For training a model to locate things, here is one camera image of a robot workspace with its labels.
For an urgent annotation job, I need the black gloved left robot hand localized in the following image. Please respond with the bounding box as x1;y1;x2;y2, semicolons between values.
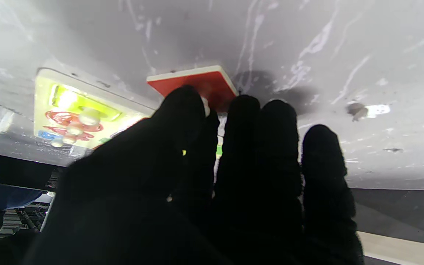
21;85;364;265

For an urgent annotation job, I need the red square puzzle piece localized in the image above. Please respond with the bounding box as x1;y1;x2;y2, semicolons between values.
146;66;239;113

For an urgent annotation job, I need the yellow wooden shape puzzle board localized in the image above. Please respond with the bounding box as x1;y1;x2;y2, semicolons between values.
33;68;157;150

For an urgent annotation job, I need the red heart puzzle piece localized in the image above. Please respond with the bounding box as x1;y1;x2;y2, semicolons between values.
45;126;95;143

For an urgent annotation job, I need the small white scrap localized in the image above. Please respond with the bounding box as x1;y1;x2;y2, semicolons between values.
346;102;391;122

